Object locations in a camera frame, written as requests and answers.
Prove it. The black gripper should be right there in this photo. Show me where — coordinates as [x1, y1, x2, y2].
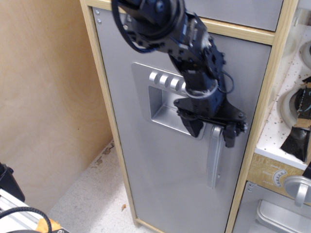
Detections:
[174, 89, 248, 148]

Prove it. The silver fridge door handle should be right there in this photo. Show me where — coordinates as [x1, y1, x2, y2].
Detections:
[207, 125, 224, 189]

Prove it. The silver fridge door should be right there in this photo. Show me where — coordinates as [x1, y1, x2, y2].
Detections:
[91, 6, 272, 233]

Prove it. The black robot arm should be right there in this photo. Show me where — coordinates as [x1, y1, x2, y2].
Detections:
[111, 0, 247, 148]

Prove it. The silver dispenser panel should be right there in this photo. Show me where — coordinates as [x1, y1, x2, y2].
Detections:
[131, 62, 192, 138]

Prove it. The white speckled stove top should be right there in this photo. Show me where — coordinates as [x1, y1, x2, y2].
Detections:
[255, 1, 311, 170]

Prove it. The silver oven door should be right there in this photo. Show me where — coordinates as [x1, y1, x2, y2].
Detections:
[233, 182, 311, 233]

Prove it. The silver oven knob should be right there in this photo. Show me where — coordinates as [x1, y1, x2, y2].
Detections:
[284, 176, 311, 207]

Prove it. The silver upper freezer door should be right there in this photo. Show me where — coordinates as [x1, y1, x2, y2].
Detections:
[185, 0, 283, 31]

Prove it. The orange tape piece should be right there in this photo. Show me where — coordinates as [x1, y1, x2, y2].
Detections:
[35, 218, 62, 233]

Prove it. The black box lower left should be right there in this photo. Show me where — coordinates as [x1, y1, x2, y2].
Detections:
[0, 164, 25, 202]

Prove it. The wooden toy kitchen frame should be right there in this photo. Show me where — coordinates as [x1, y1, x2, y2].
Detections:
[81, 0, 299, 233]

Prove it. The grey stove burner ring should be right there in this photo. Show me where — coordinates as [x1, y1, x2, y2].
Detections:
[279, 87, 311, 129]

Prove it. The silver oven door handle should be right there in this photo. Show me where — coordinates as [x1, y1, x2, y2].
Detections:
[256, 200, 311, 233]

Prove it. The upper grey burner ring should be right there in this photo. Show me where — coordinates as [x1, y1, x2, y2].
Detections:
[298, 40, 311, 66]

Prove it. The black braided cable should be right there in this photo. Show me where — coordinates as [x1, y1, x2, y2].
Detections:
[0, 206, 53, 233]

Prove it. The aluminium rail lower left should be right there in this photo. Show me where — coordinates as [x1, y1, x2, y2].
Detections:
[0, 188, 47, 233]

